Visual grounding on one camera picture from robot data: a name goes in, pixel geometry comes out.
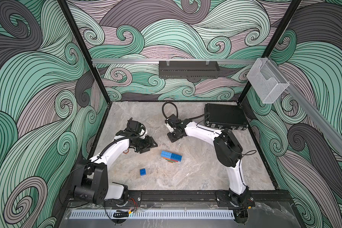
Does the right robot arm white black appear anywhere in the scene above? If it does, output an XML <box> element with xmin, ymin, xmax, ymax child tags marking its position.
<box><xmin>165</xmin><ymin>119</ymin><xmax>254</xmax><ymax>208</ymax></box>

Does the aluminium rail wall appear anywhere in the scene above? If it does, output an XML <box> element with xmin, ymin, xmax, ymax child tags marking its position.
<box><xmin>91</xmin><ymin>58</ymin><xmax>256</xmax><ymax>65</ymax></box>
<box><xmin>272</xmin><ymin>61</ymin><xmax>342</xmax><ymax>157</ymax></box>

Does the white slotted cable duct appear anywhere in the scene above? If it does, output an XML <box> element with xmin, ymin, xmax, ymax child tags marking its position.
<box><xmin>69</xmin><ymin>210</ymin><xmax>235</xmax><ymax>220</ymax></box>

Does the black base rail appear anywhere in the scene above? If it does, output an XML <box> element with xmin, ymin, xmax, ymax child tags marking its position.
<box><xmin>128</xmin><ymin>190</ymin><xmax>292</xmax><ymax>207</ymax></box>

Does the black frame post left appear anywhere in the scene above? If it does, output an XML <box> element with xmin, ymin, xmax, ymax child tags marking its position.
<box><xmin>58</xmin><ymin>0</ymin><xmax>112</xmax><ymax>107</ymax></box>

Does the blue small lego brick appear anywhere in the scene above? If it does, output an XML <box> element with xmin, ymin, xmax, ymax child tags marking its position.
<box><xmin>140</xmin><ymin>169</ymin><xmax>146</xmax><ymax>176</ymax></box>

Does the black frame post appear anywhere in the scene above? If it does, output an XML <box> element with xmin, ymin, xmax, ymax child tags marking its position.
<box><xmin>58</xmin><ymin>0</ymin><xmax>112</xmax><ymax>107</ymax></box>
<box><xmin>237</xmin><ymin>0</ymin><xmax>301</xmax><ymax>105</ymax></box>

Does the black perforated wall tray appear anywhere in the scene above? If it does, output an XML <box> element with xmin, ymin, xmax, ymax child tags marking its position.
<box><xmin>158</xmin><ymin>61</ymin><xmax>220</xmax><ymax>82</ymax></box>

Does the black case on table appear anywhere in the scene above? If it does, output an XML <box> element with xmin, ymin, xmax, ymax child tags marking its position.
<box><xmin>204</xmin><ymin>104</ymin><xmax>248</xmax><ymax>130</ymax></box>

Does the light blue brick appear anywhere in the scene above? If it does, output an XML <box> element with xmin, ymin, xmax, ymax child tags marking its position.
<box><xmin>161</xmin><ymin>151</ymin><xmax>172</xmax><ymax>159</ymax></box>

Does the blue long brick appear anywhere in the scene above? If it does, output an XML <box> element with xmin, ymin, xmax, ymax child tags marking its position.
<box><xmin>171</xmin><ymin>154</ymin><xmax>182</xmax><ymax>162</ymax></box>

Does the aluminium rail back wall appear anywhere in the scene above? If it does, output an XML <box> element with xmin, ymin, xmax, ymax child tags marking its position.
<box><xmin>91</xmin><ymin>58</ymin><xmax>256</xmax><ymax>65</ymax></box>

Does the black frame post right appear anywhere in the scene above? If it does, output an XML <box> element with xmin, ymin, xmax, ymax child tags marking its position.
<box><xmin>237</xmin><ymin>0</ymin><xmax>301</xmax><ymax>105</ymax></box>

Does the aluminium rail right wall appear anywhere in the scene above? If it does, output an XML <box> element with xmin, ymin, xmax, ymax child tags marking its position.
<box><xmin>272</xmin><ymin>61</ymin><xmax>342</xmax><ymax>157</ymax></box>

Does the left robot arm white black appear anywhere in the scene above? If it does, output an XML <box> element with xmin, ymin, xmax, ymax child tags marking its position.
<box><xmin>70</xmin><ymin>135</ymin><xmax>158</xmax><ymax>205</ymax></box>

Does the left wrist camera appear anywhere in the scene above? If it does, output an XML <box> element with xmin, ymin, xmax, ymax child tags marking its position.
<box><xmin>126</xmin><ymin>118</ymin><xmax>146</xmax><ymax>137</ymax></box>

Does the clear plastic wall bin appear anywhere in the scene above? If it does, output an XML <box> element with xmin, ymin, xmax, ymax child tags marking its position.
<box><xmin>247</xmin><ymin>58</ymin><xmax>290</xmax><ymax>104</ymax></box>

